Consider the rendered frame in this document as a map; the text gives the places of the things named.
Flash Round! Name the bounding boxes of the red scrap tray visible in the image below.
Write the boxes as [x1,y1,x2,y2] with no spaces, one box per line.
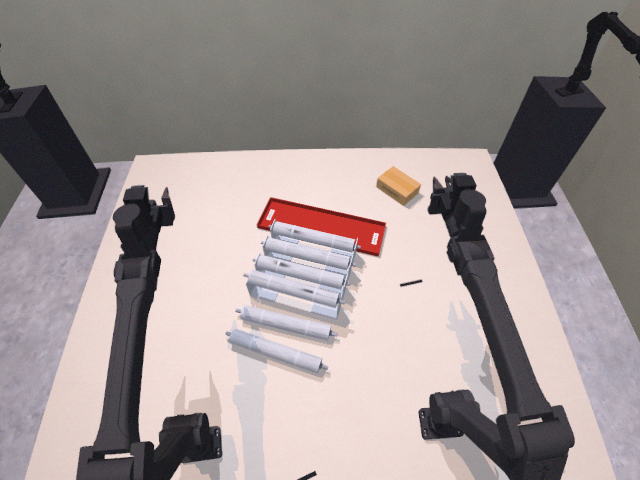
[257,197,386,257]

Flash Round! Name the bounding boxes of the brown cardboard box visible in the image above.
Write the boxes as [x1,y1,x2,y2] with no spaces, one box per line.
[376,167,421,206]

